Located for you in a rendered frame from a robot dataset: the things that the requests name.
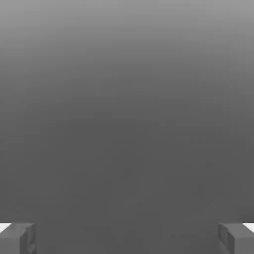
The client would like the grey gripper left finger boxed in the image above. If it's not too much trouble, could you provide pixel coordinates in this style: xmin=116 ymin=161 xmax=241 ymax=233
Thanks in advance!
xmin=0 ymin=222 xmax=38 ymax=254

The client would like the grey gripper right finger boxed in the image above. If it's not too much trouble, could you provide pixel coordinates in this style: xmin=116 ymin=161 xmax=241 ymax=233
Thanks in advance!
xmin=217 ymin=222 xmax=254 ymax=254

